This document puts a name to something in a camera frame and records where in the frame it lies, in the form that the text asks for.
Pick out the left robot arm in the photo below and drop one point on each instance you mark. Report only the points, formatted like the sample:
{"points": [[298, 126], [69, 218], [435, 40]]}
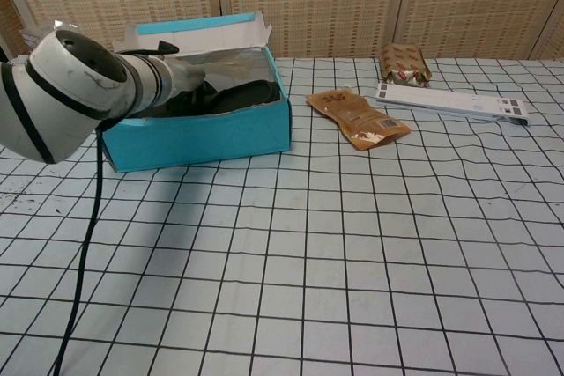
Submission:
{"points": [[53, 98]]}

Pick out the brown spouted pouch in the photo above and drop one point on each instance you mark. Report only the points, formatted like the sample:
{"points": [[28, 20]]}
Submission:
{"points": [[357, 118]]}

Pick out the blue checked tablecloth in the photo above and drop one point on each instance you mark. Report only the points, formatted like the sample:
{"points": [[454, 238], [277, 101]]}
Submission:
{"points": [[308, 261]]}

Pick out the clear plastic bag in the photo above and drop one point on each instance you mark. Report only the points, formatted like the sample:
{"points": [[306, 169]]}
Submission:
{"points": [[61, 26]]}

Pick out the blue cardboard shoe box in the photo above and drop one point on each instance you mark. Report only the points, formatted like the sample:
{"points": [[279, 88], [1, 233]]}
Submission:
{"points": [[198, 138]]}

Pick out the brown wrapped snack package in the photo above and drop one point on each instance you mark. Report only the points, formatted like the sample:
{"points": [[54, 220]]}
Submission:
{"points": [[403, 63]]}

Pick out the white flat long box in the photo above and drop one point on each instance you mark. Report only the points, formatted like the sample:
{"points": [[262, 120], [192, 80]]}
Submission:
{"points": [[449, 101]]}

